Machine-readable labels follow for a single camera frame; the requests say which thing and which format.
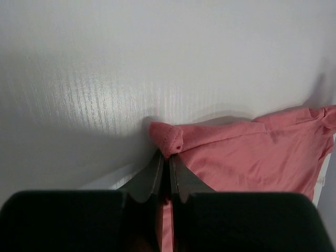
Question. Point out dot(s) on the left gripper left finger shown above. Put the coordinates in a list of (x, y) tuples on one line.
[(126, 219)]

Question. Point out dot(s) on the red t shirt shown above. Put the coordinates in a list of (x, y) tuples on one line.
[(281, 152)]

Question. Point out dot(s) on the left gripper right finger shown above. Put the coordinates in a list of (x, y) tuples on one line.
[(206, 220)]

